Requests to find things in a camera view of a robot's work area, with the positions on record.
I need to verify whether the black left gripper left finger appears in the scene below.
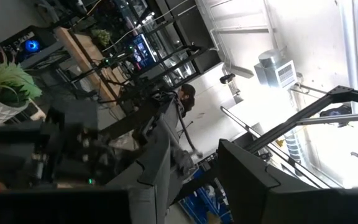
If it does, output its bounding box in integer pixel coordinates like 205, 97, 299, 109
0, 136, 171, 224

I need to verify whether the silver corrugated duct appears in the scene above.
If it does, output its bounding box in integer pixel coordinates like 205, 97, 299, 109
284, 130, 307, 169

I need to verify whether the background monitor blue display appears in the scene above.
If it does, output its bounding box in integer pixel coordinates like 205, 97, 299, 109
131, 33, 157, 71

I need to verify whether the black ceiling camera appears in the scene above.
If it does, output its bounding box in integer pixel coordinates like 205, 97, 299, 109
219, 73, 236, 85

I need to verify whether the small green background plant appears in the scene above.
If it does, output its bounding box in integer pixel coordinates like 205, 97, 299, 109
91, 28, 112, 47

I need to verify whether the black metal shelving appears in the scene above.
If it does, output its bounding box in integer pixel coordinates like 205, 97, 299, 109
116, 0, 223, 91

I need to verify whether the computer tower with blue fan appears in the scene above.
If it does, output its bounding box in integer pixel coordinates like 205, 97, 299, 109
0, 25, 58, 63

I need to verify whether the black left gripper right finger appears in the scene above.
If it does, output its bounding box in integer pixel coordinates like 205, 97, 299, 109
218, 139, 358, 224

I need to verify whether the grey ventilation unit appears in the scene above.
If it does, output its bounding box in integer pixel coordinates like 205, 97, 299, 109
253, 49, 298, 90

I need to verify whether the black aluminium station frame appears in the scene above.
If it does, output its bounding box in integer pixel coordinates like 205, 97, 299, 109
246, 85, 358, 154

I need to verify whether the wooden background table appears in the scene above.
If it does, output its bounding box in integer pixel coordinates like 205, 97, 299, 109
54, 26, 127, 105

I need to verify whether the person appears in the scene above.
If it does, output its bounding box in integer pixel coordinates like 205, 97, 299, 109
177, 83, 198, 118

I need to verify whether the black frame-mounted camera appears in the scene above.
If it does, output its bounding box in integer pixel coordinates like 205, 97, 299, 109
320, 104, 352, 128

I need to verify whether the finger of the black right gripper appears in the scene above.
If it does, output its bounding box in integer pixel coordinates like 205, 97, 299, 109
0, 152, 37, 187
0, 121, 43, 150

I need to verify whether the blue storage crate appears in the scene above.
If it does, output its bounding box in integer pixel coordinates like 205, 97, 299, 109
178, 169, 233, 224

